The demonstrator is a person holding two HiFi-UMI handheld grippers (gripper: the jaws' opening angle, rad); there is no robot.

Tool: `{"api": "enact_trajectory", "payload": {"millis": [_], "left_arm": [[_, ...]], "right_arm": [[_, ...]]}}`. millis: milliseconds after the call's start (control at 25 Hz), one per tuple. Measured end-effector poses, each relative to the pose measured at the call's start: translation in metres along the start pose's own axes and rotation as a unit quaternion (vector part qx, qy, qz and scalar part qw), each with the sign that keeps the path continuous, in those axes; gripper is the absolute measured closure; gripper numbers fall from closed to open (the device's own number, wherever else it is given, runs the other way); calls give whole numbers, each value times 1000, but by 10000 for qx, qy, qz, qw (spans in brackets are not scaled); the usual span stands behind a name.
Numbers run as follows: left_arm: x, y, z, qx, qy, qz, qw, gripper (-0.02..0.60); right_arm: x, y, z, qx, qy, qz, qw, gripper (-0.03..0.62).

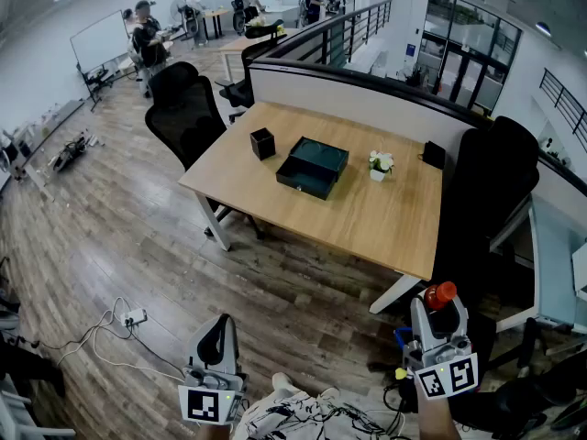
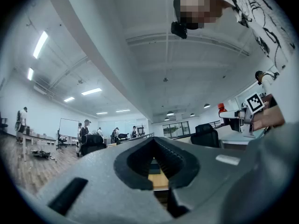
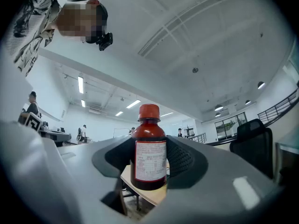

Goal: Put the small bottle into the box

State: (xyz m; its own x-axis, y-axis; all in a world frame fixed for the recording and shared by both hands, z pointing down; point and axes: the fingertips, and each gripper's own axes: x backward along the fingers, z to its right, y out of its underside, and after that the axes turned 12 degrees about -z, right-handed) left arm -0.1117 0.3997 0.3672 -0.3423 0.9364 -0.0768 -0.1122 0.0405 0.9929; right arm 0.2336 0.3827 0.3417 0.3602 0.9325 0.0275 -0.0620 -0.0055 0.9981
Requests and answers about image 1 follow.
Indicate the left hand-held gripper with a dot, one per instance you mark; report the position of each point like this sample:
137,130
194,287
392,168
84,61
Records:
211,401

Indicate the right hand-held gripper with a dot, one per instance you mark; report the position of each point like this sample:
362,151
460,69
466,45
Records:
447,374

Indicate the red-capped small bottle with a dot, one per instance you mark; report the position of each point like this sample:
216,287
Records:
440,295

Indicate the dark green box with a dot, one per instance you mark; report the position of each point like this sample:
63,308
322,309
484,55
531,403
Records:
316,161

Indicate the person's right forearm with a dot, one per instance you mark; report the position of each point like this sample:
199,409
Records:
435,417

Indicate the person's left forearm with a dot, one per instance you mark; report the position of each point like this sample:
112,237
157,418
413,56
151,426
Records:
213,431

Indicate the small black box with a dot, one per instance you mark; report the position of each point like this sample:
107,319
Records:
433,155

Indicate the person's white shoe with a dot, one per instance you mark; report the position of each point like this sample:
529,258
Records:
282,381

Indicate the white power strip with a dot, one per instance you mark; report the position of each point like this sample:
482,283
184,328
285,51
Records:
134,317

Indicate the person's white black patterned clothing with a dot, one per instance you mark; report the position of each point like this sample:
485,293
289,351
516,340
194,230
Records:
298,417

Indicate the pale side desk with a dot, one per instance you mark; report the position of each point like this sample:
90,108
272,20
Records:
552,255

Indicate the black high-back office chair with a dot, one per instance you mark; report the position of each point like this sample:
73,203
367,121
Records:
490,177

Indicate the white flowers in white pot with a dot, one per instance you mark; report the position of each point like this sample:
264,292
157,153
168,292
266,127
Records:
380,163

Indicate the black square pen holder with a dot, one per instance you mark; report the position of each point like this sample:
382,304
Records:
262,145

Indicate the black mesh office chair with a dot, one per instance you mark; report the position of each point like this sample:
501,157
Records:
183,113

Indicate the black equipment on floor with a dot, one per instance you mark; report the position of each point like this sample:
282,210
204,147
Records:
69,151

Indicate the white partition with black top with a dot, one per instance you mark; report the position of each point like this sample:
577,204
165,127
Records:
348,96

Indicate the black stair railing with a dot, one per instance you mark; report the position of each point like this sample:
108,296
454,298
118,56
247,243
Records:
566,101

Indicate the black framed glass door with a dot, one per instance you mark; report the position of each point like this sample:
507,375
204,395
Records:
472,58

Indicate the black office chair with headrest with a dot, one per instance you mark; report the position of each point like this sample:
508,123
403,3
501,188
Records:
250,58

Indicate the black metal railing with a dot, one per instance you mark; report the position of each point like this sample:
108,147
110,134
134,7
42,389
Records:
330,30

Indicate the whiteboard on black stand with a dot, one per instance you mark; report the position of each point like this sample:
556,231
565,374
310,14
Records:
98,39

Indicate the standing fan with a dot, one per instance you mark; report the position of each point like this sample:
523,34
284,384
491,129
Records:
180,12

